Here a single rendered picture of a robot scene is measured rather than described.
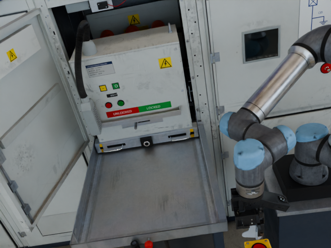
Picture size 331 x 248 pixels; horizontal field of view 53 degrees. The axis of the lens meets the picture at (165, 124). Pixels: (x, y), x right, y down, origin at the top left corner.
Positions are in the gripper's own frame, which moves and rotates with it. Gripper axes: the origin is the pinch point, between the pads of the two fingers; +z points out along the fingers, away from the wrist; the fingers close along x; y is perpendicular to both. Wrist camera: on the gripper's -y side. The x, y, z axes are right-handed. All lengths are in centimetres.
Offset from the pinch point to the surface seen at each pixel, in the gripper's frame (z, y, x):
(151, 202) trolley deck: 15, 37, -33
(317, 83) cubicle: 0, -52, -86
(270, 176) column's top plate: 22, -17, -47
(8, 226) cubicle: 71, 147, -83
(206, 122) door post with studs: 14, 7, -87
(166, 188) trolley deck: 15, 31, -41
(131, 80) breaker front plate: -24, 39, -73
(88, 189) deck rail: 14, 67, -46
